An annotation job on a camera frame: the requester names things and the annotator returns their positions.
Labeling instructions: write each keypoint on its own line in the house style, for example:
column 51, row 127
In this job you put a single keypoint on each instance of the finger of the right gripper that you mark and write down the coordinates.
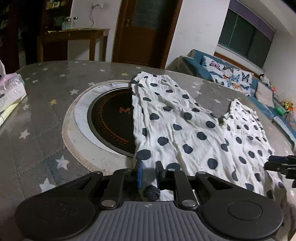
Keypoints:
column 283, row 159
column 284, row 169

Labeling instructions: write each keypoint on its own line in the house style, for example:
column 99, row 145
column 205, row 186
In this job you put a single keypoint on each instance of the butterfly print pillow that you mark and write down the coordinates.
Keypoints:
column 227, row 76

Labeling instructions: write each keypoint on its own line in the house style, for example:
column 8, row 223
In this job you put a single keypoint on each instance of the brown wooden door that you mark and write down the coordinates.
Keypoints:
column 145, row 31

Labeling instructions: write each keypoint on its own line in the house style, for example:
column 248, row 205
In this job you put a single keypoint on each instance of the dark wooden side table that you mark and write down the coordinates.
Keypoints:
column 75, row 34

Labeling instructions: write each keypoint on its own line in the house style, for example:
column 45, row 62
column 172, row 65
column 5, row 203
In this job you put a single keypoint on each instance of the pink white plastic bag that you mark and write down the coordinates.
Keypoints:
column 12, row 88

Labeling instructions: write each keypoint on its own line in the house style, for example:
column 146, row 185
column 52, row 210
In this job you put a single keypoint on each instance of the grey star pattern tablecloth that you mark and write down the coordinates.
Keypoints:
column 33, row 155

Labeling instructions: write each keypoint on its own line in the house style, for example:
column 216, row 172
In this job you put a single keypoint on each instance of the wall power socket with cable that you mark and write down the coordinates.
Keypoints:
column 93, row 7

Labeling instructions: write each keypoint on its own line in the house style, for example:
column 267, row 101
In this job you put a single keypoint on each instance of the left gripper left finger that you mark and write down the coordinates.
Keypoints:
column 133, row 182

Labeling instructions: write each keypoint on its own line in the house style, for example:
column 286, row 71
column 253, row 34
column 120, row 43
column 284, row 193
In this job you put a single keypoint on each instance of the black round induction cooktop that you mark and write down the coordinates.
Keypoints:
column 110, row 118

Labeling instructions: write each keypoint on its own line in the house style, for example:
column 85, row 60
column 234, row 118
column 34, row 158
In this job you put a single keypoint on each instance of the glass jar on side table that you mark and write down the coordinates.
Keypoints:
column 67, row 24

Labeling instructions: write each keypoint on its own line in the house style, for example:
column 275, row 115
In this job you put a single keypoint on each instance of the green toy on sofa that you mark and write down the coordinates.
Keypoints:
column 280, row 110

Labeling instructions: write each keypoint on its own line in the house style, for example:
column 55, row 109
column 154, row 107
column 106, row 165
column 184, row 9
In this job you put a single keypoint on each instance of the grey square cushion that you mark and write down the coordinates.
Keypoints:
column 264, row 95

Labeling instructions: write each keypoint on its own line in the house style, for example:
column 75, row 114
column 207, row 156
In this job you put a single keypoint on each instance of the white navy polka dot garment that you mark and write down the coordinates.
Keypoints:
column 171, row 127

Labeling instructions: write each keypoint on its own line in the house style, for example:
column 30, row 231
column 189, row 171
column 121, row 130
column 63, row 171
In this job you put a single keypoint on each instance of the blue sectional sofa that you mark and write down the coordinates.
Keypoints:
column 191, row 65

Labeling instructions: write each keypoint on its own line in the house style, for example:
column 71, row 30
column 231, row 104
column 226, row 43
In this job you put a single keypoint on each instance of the dark green framed window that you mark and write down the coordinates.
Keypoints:
column 245, row 39

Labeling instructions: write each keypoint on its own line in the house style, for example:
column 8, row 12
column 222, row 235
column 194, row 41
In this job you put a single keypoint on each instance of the black white plush toy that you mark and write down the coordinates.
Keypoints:
column 263, row 78

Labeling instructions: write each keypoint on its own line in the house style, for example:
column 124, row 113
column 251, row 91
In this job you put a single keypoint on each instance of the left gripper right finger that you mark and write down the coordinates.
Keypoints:
column 166, row 180

